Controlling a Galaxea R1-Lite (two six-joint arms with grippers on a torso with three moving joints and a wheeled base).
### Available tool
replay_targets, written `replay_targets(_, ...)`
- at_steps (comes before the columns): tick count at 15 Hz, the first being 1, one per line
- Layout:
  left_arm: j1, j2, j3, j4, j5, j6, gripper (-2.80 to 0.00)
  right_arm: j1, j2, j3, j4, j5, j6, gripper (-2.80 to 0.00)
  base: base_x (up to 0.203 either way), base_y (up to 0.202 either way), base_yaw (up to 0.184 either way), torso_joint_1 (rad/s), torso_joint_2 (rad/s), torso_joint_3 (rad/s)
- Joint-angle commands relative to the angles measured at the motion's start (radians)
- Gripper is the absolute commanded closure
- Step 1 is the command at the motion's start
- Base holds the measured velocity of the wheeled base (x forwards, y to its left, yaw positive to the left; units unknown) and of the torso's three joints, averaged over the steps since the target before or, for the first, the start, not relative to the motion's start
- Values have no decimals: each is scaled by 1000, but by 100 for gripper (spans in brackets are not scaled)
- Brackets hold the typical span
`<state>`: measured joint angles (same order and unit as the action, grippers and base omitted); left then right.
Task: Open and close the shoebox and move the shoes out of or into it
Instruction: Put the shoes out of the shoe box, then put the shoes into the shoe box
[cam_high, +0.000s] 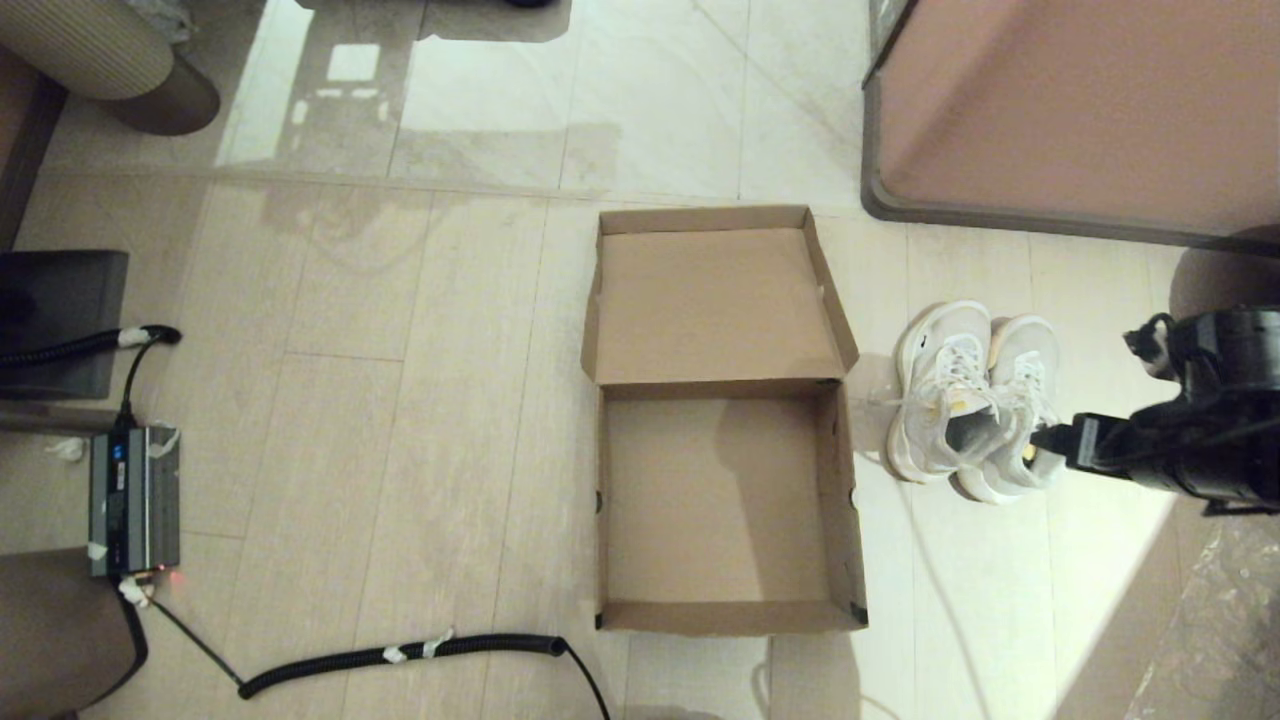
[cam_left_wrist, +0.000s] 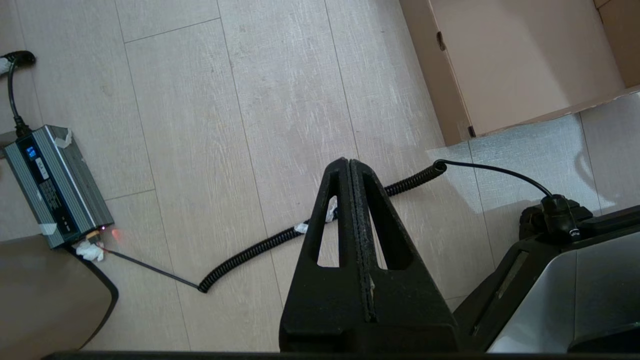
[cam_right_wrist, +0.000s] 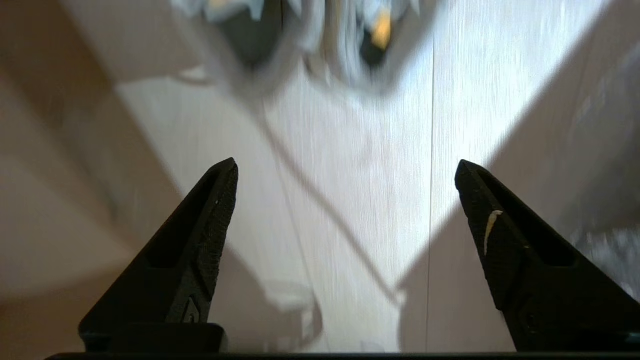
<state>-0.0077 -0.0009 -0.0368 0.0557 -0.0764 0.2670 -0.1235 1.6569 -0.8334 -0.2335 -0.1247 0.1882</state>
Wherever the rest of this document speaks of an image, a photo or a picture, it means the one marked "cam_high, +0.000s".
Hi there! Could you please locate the white mesh sneaker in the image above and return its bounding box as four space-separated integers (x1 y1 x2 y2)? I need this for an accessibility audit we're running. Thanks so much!
955 314 1067 505
884 299 1004 485

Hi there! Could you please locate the brown cardboard shoe box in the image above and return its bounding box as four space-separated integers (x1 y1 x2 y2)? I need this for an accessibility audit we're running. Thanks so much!
580 204 869 637

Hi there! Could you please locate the grey metal power box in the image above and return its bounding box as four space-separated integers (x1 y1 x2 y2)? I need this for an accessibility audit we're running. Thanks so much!
87 424 183 579

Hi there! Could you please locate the dark brown round stool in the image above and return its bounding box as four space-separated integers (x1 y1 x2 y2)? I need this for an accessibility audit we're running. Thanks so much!
1168 228 1280 321

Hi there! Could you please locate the clear crinkled plastic sheet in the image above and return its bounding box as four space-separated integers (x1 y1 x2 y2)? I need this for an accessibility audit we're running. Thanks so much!
1120 508 1280 720

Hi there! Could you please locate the pink cabinet with grey base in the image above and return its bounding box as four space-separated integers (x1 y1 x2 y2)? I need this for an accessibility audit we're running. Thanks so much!
860 0 1280 253

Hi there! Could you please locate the grey crumpled cloth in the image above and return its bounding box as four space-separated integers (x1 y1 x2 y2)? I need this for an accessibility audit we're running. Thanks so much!
125 0 193 43

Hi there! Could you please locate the black flat panel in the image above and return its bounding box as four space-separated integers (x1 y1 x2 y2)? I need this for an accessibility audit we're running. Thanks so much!
0 250 130 401

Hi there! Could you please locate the beige ribbed ottoman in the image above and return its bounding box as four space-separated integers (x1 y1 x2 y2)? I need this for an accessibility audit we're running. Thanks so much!
0 0 221 137

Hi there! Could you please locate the dark brown wooden furniture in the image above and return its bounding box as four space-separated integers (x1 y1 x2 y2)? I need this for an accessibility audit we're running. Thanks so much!
0 45 69 249

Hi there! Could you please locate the thin black cable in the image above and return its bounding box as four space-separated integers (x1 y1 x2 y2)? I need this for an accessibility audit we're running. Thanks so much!
560 645 613 720
118 340 156 431
145 595 246 691

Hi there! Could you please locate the black corrugated cable conduit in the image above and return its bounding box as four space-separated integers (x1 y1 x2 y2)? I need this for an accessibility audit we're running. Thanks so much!
238 632 567 701
0 324 183 369
100 578 151 706

